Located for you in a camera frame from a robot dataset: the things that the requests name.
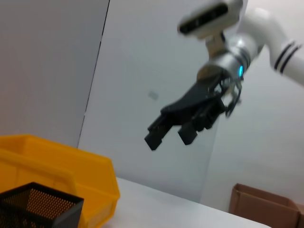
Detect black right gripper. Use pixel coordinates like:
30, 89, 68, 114
144, 78, 235, 151

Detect black mesh pen holder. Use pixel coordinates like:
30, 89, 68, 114
0, 182, 85, 228

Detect brown cardboard box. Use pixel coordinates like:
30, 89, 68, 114
229, 183, 304, 228

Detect yellow plastic bin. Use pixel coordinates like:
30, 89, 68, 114
0, 134, 121, 228

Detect right gripper cable with connector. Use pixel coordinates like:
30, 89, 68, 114
224, 78, 245, 118

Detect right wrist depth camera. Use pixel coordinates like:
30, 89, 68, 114
177, 0, 247, 57

